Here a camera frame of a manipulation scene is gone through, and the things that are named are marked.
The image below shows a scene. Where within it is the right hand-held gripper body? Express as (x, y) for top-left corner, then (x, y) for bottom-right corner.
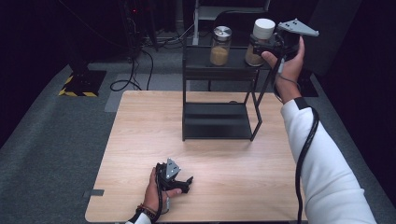
(270, 18), (320, 62)

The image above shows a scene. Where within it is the person's right hand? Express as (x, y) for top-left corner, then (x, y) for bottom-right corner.
(261, 36), (305, 94)

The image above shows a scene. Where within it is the beaded bracelet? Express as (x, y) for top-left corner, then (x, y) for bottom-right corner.
(135, 203), (158, 219)

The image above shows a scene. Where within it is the black floor cable loop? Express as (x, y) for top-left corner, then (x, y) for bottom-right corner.
(109, 49), (154, 92)

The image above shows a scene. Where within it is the clear jar with white lid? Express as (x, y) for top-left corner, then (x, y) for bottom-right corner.
(245, 18), (276, 67)

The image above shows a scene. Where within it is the black metal two-tier rack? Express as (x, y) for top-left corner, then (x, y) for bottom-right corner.
(181, 36), (276, 143)

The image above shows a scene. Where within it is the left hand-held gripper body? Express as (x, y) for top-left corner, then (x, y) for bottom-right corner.
(155, 158), (183, 191)

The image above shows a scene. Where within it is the dark equipment tower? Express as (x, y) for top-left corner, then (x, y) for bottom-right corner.
(118, 0), (158, 62)

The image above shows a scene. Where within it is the grey floor tape strip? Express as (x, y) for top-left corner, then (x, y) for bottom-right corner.
(82, 189), (106, 198)

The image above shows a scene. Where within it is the person's left hand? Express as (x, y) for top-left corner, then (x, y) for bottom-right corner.
(142, 167), (183, 213)

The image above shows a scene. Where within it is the black stand base striped edge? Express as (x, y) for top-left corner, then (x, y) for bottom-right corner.
(58, 59), (107, 98)

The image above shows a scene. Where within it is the thick black gripper cable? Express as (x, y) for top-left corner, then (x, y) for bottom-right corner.
(273, 34), (320, 224)

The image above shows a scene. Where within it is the glass jar with metal lid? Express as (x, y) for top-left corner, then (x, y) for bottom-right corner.
(209, 25), (233, 67)

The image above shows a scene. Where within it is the white metal stand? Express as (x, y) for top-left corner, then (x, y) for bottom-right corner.
(191, 0), (272, 47)

